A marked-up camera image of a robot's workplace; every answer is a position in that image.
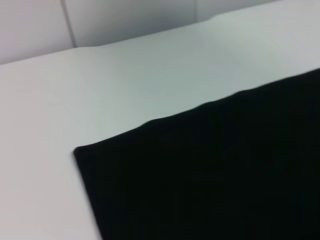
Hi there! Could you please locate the black t-shirt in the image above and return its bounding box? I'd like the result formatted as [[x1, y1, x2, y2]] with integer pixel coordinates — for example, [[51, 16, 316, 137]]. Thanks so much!
[[73, 67, 320, 240]]

